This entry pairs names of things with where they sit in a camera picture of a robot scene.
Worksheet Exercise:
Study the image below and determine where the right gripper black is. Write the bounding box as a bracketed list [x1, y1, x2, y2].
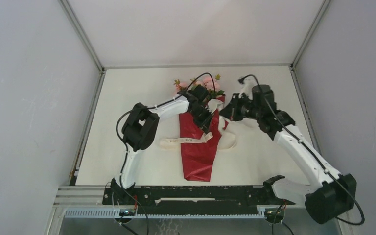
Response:
[219, 93, 262, 121]

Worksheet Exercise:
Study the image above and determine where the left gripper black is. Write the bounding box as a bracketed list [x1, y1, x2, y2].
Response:
[188, 105, 215, 134]

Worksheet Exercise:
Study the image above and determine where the cream ribbon string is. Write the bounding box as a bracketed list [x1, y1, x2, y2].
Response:
[159, 98, 237, 151]

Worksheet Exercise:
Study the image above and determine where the red wrapping paper sheet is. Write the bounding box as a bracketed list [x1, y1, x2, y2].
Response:
[179, 111, 222, 182]

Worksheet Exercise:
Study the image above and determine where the pink fake flower stem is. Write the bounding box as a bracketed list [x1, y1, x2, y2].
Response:
[190, 74, 225, 98]
[174, 79, 188, 93]

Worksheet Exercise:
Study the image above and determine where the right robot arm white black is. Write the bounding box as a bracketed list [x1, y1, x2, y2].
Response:
[220, 74, 365, 226]

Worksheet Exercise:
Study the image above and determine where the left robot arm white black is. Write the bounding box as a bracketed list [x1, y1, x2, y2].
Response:
[111, 86, 213, 204]

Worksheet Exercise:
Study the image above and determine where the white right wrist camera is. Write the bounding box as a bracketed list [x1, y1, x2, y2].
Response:
[239, 78, 255, 99]

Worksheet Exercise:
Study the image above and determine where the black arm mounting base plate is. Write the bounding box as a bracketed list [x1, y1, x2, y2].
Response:
[102, 186, 284, 216]

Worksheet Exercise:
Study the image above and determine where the white cable duct strip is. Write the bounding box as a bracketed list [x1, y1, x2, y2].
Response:
[64, 208, 267, 219]

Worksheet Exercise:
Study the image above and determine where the aluminium frame front rail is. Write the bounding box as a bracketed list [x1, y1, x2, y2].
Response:
[53, 185, 349, 208]

